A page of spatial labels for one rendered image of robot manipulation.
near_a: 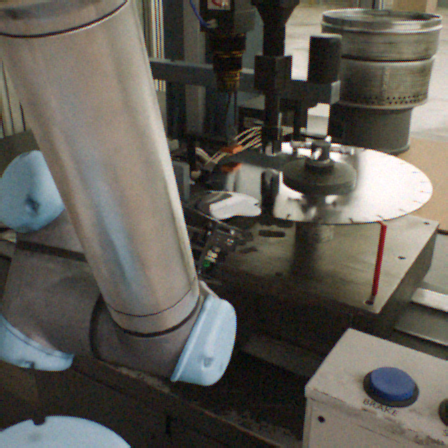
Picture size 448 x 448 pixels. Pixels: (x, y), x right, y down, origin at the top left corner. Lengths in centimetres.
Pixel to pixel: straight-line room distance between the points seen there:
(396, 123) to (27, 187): 120
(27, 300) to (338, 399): 29
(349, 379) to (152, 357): 20
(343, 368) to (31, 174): 34
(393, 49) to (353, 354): 101
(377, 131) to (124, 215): 126
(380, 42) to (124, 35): 121
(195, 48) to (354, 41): 39
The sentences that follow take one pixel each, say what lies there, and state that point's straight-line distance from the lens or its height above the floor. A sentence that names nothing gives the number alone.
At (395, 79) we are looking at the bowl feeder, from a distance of 150.
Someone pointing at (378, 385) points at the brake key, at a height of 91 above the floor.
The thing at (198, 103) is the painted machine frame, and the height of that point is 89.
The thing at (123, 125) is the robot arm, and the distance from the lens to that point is 32.
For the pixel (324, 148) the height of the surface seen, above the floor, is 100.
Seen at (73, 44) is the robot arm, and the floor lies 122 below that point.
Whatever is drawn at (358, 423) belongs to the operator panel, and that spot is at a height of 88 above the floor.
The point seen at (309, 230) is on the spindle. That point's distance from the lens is 89.
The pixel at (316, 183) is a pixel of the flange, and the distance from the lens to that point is 83.
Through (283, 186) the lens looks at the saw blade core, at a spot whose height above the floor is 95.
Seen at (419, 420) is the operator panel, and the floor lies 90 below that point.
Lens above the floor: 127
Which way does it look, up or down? 27 degrees down
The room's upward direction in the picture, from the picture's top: straight up
